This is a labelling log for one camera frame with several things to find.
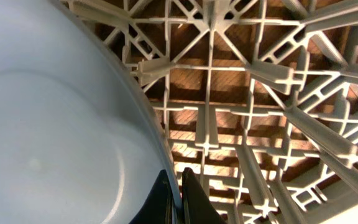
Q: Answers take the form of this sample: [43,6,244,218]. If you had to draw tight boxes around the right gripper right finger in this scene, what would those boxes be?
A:
[182,167,226,224]

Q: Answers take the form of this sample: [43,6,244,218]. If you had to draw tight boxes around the grey dishwasher rack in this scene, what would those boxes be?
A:
[65,0,358,223]

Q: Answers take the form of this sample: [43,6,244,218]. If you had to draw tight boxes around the dark blue plate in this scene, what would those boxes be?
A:
[0,1,182,223]

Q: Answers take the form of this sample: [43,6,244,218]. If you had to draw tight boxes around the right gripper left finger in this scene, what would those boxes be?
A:
[130,170,173,224]

